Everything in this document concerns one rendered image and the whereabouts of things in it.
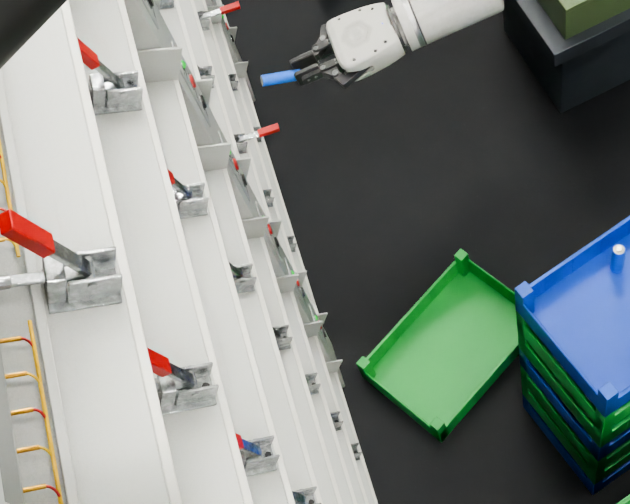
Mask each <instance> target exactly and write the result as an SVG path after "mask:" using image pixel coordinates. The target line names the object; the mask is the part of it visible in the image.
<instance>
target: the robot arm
mask: <svg viewBox="0 0 630 504"><path fill-rule="evenodd" d="M391 2H392V4H393V7H392V8H390V7H389V5H387V6H386V5H385V3H384V2H382V3H376V4H372V5H368V6H364V7H361V8H358V9H355V10H352V11H350V12H347V13H344V14H342V15H339V16H337V17H335V18H333V19H331V20H329V21H328V22H327V24H323V25H322V26H321V30H320V37H319V39H318V41H317V43H316V44H314V45H313V46H312V50H310V51H308V52H306V53H303V54H301V55H299V56H297V57H296V58H293V59H291V60H290V61H289V62H290V64H291V66H292V68H293V69H300V70H299V71H297V72H295V73H294V76H295V78H296V80H297V82H298V83H299V85H300V86H303V85H306V84H309V83H312V82H314V81H316V80H318V79H321V78H323V77H324V78H325V79H332V80H335V81H337V82H338V83H339V84H340V85H341V86H342V87H343V88H348V87H349V86H350V85H351V84H352V83H353V82H355V81H359V80H361V79H364V78H366V77H368V76H370V75H372V74H374V73H376V72H378V71H380V70H382V69H384V68H385V67H387V66H389V65H391V64H392V63H394V62H395V61H397V60H398V59H400V58H401V57H402V56H404V55H405V51H407V47H406V46H408V45H410V47H411V50H412V51H414V50H416V49H419V48H421V47H423V46H425V45H428V44H430V43H432V42H434V41H437V40H439V39H441V38H443V37H446V36H448V35H450V34H452V33H455V32H457V31H459V30H461V29H464V28H466V27H468V26H470V25H473V24H475V23H477V22H480V21H482V20H484V19H486V18H489V17H491V16H493V15H495V14H498V13H500V12H502V11H503V10H504V0H409V1H408V0H391ZM410 5H411V6H410ZM412 10H413V11H412ZM413 12H414V13H413ZM415 17H416V18H415ZM417 22H418V23H417ZM418 24H419V25H418ZM420 29H421V30H420ZM422 34H423V35H422ZM423 36H424V37H423ZM425 41H426V42H425ZM426 43H427V44H426ZM328 47H329V48H328ZM333 54H335V56H336V58H334V59H331V60H329V61H327V62H325V63H322V64H320V65H319V66H318V64H319V61H318V60H322V59H324V58H326V57H328V56H331V55H333ZM336 66H337V67H336ZM343 72H344V73H345V75H343V74H342V73H343Z"/></svg>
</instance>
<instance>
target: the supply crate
mask: <svg viewBox="0 0 630 504"><path fill-rule="evenodd" d="M615 244H622V245H624V246H625V248H626V252H625V259H624V265H623V270H622V271H621V272H620V273H613V272H612V271H611V270H610V263H611V255H612V248H613V246H614V245H615ZM515 304H516V311H517V312H518V313H519V314H520V316H521V317H522V318H523V319H524V320H525V322H526V323H527V324H528V325H529V326H530V328H531V329H532V330H533V331H534V333H535V334H536V335H537V336H538V337H539V339H540V340H541V341H542V342H543V344H544V345H545V346H546V347H547V348H548V350H549V351H550V352H551V353H552V354H553V356H554V357H555V358H556V359H557V361H558V362H559V363H560V364H561V365H562V367H563V368H564V369H565V370H566V372H567V373H568V374H569V375H570V376H571V378H572V379H573V380H574V381H575V383H576V384H577V385H578V386H579V387H580V389H581V390H582V391H583V392H584V393H585V395H586V396H587V397H588V398H589V400H590V401H591V402H592V403H593V404H594V406H595V407H596V408H597V409H598V411H599V412H600V413H601V414H602V415H603V417H604V418H605V417H607V416H608V415H610V414H611V413H613V412H614V411H615V410H617V409H618V408H620V407H621V406H623V405H624V404H625V403H627V402H628V401H630V216H628V217H627V218H625V219H624V220H622V221H621V222H619V223H618V224H616V225H615V226H614V227H612V228H611V229H609V230H608V231H606V232H605V233H603V234H602V235H600V236H599V237H597V238H596V239H595V240H593V241H592V242H590V243H589V244H587V245H586V246H584V247H583V248H581V249H580V250H578V251H577V252H576V253H574V254H573V255H571V256H570V257H568V258H567V259H565V260H564V261H562V262H561V263H560V264H558V265H557V266H555V267H554V268H552V269H551V270H549V271H548V272H546V273H545V274H543V275H542V276H541V277H539V278H538V279H536V280H535V281H533V282H532V283H530V284H528V283H527V282H526V281H524V282H523V283H521V284H520V285H518V286H517V287H516V288H515Z"/></svg>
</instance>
